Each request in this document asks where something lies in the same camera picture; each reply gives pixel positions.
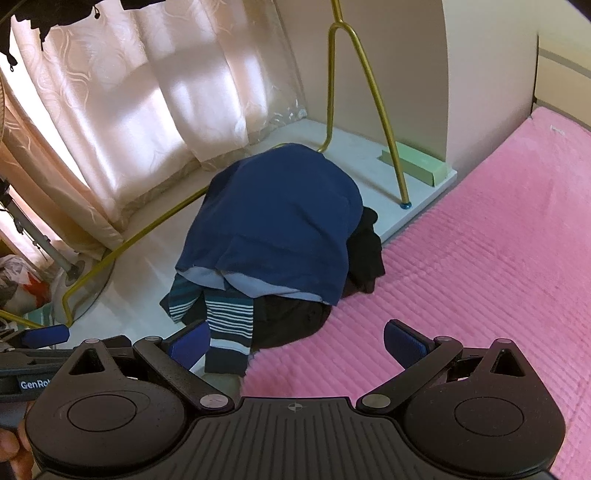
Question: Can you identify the colourful bag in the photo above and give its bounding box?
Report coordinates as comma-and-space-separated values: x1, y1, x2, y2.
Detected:
0, 255, 51, 316

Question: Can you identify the navy blue shirt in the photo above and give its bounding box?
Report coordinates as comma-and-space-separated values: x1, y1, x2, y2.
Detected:
175, 144, 363, 305

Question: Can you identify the white low platform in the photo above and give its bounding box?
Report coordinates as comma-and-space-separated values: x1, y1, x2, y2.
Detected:
64, 120, 459, 338

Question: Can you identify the standing fan base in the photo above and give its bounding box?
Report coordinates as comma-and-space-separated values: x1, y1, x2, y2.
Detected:
50, 253, 113, 325

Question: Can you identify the green rectangular block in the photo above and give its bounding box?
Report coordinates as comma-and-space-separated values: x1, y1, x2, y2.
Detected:
396, 142, 450, 187

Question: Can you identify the pink fuzzy bed blanket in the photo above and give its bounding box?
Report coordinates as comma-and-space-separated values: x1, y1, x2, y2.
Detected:
242, 108, 590, 479

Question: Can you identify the gold metal clothes rack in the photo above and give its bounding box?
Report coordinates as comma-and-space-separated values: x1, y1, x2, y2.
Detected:
0, 0, 412, 329

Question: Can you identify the black garment pile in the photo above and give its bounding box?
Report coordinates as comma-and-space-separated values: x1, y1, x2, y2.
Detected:
252, 207, 386, 352

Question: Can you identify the operator left hand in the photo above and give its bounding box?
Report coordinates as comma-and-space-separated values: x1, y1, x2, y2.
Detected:
1, 402, 33, 468

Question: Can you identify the striped blue white garment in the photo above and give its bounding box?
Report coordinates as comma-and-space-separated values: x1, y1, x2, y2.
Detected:
160, 270, 256, 377

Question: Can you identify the beige patterned curtain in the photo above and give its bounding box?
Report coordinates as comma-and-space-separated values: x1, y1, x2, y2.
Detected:
1, 1, 307, 258

